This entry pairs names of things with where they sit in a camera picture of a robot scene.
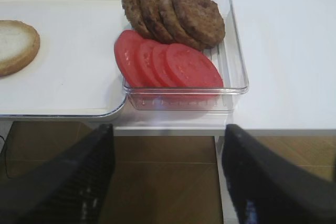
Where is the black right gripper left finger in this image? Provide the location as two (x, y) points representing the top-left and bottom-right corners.
(1, 124), (115, 223)

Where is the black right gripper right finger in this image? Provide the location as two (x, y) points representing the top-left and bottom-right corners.
(222, 124), (335, 223)

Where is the red tomato slice front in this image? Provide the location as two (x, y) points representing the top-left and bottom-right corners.
(164, 44), (224, 88)

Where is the red tomato slice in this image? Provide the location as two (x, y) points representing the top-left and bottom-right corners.
(151, 44), (178, 88)
(164, 44), (224, 88)
(136, 39), (162, 88)
(114, 30), (145, 88)

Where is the white paper liner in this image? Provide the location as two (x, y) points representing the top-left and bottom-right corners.
(0, 0), (127, 109)

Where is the metal baking tray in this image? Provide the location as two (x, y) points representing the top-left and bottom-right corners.
(0, 0), (129, 119)

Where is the clear tray with patties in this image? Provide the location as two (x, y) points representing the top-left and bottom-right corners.
(123, 0), (249, 113)

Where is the red tomato slice back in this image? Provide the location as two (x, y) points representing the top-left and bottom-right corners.
(114, 30), (145, 88)

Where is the bottom bun half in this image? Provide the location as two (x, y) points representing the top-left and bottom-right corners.
(1, 20), (40, 77)

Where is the brown meat patty front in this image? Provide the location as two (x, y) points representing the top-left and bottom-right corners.
(172, 0), (225, 48)

